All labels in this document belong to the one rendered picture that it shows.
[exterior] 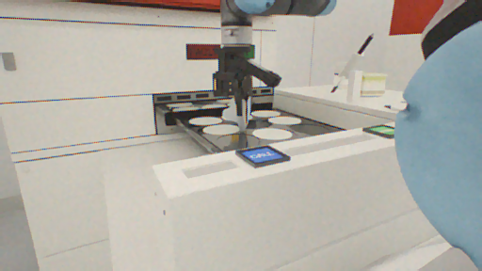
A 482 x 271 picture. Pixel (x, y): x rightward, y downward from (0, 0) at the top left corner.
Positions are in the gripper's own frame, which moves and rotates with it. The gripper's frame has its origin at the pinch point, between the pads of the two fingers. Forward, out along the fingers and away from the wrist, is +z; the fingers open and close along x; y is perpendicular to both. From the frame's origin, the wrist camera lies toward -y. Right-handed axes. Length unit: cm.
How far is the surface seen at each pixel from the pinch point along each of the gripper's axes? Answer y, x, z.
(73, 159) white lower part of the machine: 47, 13, 11
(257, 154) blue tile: -13.4, 30.9, -5.2
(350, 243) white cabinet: -26.9, 23.2, 10.9
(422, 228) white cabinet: -40.1, 8.0, 14.6
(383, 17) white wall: -54, -328, -57
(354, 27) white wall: -23, -293, -44
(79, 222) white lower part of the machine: 48, 14, 31
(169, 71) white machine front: 28.1, -8.9, -13.1
